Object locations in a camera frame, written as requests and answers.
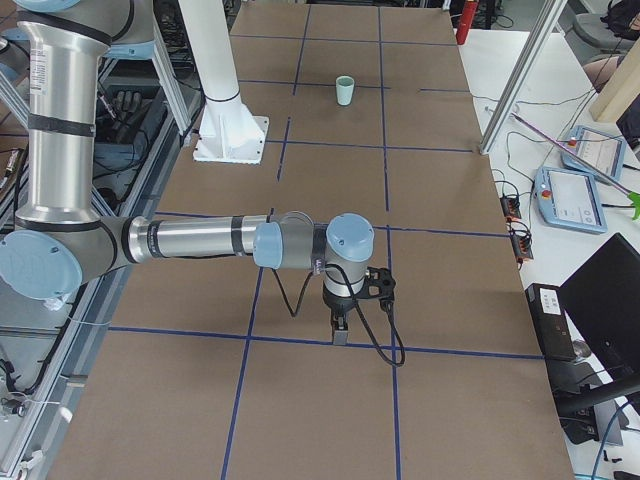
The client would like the person in black shirt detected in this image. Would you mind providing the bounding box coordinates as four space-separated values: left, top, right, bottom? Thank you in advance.
583 55 625 92

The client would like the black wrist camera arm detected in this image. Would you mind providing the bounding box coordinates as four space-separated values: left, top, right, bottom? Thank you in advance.
359 267 396 302

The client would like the black monitor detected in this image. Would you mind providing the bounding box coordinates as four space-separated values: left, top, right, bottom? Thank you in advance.
560 233 640 379

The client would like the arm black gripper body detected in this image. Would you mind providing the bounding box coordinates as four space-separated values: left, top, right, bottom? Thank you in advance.
322 286 356 316

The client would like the green cup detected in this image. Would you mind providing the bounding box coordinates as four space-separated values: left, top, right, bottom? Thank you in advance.
336 86 355 106
336 75 355 88

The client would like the red cylinder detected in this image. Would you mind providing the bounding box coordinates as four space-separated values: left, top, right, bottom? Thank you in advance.
456 0 478 45

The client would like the teach pendant nearer pillar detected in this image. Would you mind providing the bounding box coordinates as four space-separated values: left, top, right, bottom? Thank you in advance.
560 125 624 180

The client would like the orange black connector box upper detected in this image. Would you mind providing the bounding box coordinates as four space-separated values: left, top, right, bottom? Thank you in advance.
500 195 522 222

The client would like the teach pendant farther from pillar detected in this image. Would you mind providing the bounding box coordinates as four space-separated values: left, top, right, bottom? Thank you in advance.
534 166 608 234

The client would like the reacher grabber tool green handle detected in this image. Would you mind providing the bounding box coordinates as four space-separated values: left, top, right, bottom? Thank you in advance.
509 112 640 221

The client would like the black desktop computer box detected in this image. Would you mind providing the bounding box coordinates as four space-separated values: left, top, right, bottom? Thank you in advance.
525 283 576 362

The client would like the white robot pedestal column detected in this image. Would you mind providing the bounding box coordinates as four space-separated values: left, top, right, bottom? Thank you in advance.
179 0 269 165

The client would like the aluminium frame pillar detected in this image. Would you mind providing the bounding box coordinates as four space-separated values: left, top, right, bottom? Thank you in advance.
479 0 567 155

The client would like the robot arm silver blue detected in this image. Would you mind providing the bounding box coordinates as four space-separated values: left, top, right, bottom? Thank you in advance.
1 1 374 345

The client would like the orange black connector box lower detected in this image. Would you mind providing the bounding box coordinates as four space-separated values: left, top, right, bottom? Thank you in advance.
510 231 534 264

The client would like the orange black connector box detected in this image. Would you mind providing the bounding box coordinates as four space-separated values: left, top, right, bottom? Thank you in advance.
500 195 522 222
510 231 534 264

